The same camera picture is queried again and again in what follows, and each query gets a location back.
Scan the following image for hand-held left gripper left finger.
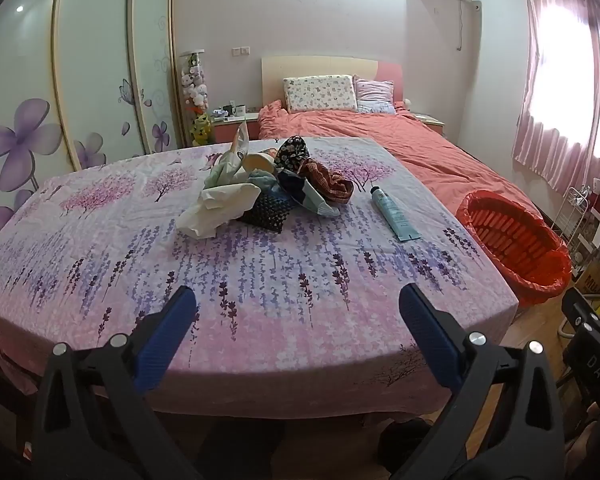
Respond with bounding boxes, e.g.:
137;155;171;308
30;285;203;480

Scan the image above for dark round object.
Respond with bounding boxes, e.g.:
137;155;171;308
377;417;433;461

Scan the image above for green yellow plush toy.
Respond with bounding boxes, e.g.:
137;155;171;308
190;112;212;147

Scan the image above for red plastic laundry basket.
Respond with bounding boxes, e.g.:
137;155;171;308
455;191;572;307

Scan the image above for pale plastic bag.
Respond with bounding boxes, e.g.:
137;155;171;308
203;125;253;196

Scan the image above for floral pillow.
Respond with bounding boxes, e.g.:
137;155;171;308
282;75;359;114

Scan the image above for red-brown knit cloth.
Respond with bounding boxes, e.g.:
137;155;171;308
300;157;355;207

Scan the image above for cream pink bed frame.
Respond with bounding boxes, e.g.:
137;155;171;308
261;55;403;111

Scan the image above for light blue tube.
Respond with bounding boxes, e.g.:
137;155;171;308
371;186;421;242

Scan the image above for pink curtain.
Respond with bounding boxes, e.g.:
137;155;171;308
511;0;600;196

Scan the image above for red slatted basket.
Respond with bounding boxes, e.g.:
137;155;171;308
467;202;563;281

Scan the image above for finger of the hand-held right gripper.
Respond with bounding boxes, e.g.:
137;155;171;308
562;287;600;333

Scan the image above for navy and grey cloth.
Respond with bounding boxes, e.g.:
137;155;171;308
280;170;342;218

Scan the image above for stack of plush toys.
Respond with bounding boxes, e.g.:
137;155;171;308
179;51;213;147

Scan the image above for air conditioner pipe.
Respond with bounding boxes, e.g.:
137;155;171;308
455;0;483;52

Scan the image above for pink striped pillow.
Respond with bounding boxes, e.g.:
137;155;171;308
352;76;397;113

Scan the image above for person's right forearm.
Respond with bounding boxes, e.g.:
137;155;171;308
565;405;600;480

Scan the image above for black dotted pouch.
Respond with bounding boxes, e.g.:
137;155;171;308
240;192;291;233

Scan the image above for floral purple tablecloth table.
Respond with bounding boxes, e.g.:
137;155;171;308
0;136;520;418

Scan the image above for black floral cloth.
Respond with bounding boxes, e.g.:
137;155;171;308
274;136;312;171

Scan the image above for bed with salmon duvet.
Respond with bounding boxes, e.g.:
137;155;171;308
257;100;546;221

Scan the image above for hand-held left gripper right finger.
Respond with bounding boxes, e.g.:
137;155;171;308
387;284;566;480

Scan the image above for pink nightstand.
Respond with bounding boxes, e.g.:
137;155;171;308
211;112;261;143
410;112;446;136

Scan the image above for light blue cloth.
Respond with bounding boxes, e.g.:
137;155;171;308
250;170;281;195

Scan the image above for wardrobe with flower doors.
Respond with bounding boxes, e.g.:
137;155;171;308
0;0;186;241

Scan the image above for cardboard box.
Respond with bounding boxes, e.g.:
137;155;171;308
577;260;600;293

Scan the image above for white wire rack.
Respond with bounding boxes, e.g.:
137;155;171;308
550;186;593;256

